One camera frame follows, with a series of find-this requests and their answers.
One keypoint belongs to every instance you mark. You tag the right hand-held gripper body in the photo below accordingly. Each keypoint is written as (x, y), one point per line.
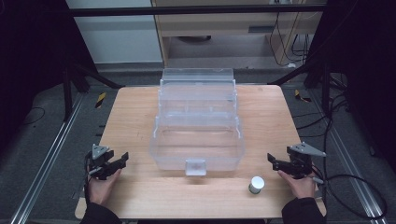
(300, 160)

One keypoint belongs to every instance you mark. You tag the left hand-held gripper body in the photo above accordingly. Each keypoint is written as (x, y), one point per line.
(100, 161)

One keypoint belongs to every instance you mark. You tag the aluminium floor rail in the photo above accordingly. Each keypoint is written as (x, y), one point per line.
(43, 161)
(351, 168)

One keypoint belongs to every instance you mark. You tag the wooden desk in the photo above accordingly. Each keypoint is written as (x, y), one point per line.
(130, 124)

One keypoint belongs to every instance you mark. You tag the yellow black striped tape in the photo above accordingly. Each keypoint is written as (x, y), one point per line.
(100, 100)
(301, 96)

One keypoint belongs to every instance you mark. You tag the small white-capped bottle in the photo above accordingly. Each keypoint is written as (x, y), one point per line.
(256, 184)

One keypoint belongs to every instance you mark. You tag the black metal stand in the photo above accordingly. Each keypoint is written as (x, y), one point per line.
(73, 84)
(314, 81)

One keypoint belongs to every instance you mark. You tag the white cabinet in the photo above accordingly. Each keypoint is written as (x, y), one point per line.
(115, 31)

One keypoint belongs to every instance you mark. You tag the person's left hand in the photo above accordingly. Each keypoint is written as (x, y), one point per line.
(101, 188)

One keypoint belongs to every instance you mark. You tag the wooden cabinet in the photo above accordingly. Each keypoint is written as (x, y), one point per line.
(236, 31)

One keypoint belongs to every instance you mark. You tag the person's right hand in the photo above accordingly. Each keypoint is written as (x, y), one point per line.
(300, 186)

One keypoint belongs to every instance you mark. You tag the black horizontal bar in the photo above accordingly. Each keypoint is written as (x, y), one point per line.
(186, 11)

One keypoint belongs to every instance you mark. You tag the clear plastic storage box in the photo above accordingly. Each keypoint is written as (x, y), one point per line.
(196, 124)

